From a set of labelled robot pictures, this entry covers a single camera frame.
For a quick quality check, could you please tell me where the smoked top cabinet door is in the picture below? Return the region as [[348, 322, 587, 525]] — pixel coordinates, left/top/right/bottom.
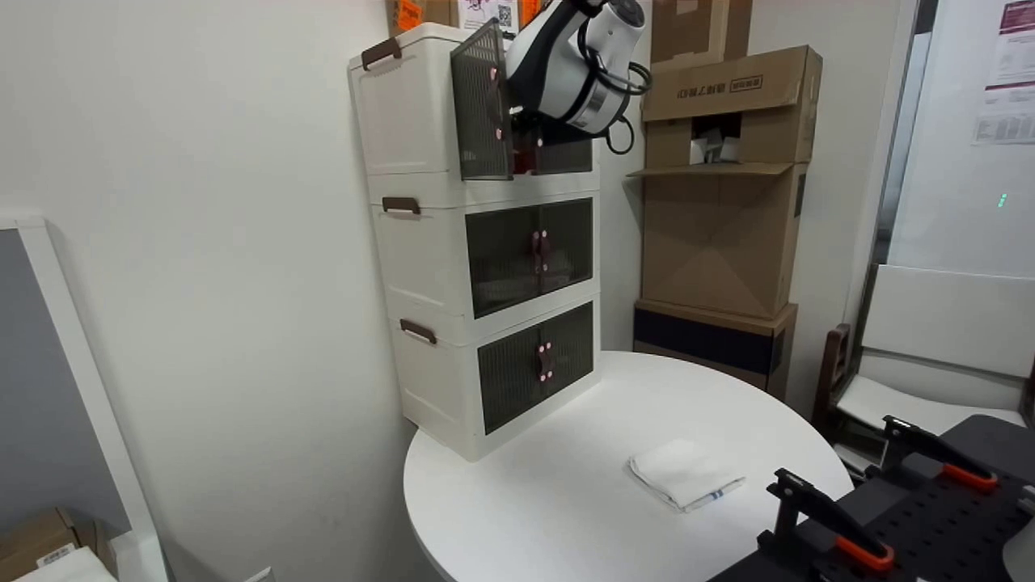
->
[[451, 20, 513, 182]]

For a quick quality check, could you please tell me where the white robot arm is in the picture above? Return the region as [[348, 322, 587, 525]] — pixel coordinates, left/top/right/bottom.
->
[[504, 0, 654, 147]]

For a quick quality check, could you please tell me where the white three-tier storage cabinet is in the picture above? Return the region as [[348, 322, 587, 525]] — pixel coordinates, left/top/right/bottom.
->
[[349, 23, 600, 460]]

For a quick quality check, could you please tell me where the white folded cloth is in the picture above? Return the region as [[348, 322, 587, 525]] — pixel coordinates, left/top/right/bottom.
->
[[627, 439, 748, 511]]

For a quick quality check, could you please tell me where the tall cardboard box stack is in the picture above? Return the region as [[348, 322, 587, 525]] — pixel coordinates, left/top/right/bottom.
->
[[634, 0, 823, 398]]

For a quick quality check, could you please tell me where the orange white box on top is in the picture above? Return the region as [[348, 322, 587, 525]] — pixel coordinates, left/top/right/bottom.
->
[[386, 0, 552, 31]]

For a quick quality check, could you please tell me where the black orange clamp front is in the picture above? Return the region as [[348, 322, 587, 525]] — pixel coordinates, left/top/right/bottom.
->
[[771, 470, 896, 574]]

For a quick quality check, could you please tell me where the black orange clamp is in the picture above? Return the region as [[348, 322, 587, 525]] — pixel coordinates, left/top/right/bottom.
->
[[880, 415, 1000, 496], [771, 470, 896, 574]]

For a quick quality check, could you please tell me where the black orange clamp rear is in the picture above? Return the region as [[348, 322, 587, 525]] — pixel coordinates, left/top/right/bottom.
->
[[880, 415, 1000, 496]]

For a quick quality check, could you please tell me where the white panel leaning right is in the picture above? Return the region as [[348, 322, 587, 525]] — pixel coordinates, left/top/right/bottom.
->
[[836, 265, 1035, 432]]

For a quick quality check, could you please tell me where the white framed board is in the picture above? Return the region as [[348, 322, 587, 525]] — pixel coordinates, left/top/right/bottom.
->
[[0, 215, 173, 582]]

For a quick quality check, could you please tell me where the wall poster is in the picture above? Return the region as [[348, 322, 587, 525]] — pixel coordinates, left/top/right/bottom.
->
[[976, 0, 1035, 147]]

